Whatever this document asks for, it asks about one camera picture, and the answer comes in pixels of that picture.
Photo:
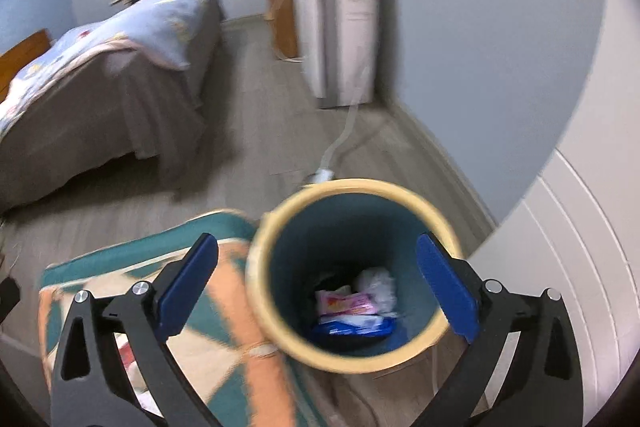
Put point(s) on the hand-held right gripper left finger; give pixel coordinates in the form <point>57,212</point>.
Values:
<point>187,287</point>

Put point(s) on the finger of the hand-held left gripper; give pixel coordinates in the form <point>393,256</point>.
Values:
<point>7,299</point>

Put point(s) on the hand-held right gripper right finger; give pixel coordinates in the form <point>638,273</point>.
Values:
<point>447,292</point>

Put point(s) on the teal bin with yellow rim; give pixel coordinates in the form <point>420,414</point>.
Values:
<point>350,217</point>

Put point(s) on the teal and orange patterned rug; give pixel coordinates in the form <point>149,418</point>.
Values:
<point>220,223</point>

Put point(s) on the white and red wrapper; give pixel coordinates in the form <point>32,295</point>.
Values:
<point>131,367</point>

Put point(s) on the pink snack packet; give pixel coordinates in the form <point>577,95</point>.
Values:
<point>345,302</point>

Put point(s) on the white panelled door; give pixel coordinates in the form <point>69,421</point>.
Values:
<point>575,257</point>

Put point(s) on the white power plug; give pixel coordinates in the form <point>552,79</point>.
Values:
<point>321,176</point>

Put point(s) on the bed with brown cover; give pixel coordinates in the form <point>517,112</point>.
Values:
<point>100,117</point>

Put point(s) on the wooden headboard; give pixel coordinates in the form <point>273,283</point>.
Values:
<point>22,57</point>

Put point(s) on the light blue printed blanket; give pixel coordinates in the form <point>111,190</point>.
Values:
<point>150,17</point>

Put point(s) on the wooden cabinet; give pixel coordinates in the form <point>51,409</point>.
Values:
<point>282,17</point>

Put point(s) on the white floor appliance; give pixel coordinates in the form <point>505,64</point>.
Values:
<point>340,22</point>

